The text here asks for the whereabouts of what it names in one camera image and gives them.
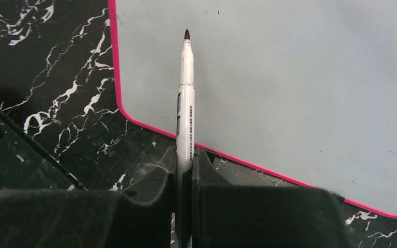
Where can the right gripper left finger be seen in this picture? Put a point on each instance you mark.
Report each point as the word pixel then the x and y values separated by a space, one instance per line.
pixel 137 216

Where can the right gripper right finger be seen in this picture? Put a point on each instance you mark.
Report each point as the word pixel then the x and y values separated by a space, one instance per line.
pixel 228 215

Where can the pink framed whiteboard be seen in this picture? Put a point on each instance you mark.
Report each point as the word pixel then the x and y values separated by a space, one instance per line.
pixel 303 90

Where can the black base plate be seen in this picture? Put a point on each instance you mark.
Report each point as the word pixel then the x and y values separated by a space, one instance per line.
pixel 26 165

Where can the white marker pen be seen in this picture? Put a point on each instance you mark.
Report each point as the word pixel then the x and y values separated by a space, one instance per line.
pixel 185 144

